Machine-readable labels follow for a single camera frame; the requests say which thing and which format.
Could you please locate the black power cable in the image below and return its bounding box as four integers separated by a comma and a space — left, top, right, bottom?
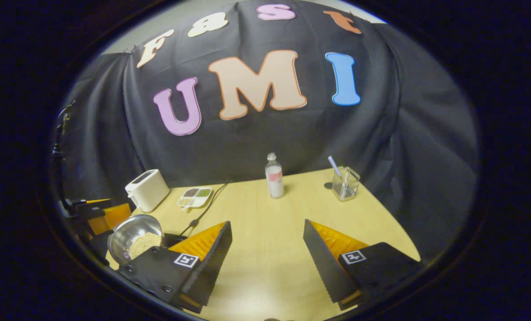
180, 181, 230, 237

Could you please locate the pile of yellow soybeans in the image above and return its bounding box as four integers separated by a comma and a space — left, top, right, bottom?
129, 233, 162, 260

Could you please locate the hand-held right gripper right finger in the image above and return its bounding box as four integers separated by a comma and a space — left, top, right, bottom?
302, 218, 423, 312

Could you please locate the white toaster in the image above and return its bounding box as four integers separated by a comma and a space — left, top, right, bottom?
125, 169, 170, 213

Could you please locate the white straw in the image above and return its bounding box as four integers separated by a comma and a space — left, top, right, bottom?
328, 156, 343, 179

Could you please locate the steel pot with black handle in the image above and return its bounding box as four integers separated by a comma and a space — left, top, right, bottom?
107, 214, 164, 267

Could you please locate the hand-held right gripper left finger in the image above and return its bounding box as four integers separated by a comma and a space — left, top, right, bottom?
118, 220, 233, 313

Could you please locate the black backdrop cloth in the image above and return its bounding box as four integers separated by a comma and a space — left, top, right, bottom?
52, 0, 479, 263

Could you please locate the wire metal basket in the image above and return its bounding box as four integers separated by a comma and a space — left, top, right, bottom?
331, 167, 360, 202

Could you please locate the clear bottle with pink label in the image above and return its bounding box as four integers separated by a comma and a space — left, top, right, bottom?
265, 152, 285, 199

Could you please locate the white divided dish of beans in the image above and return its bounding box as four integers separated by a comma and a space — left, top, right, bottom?
177, 187, 213, 209

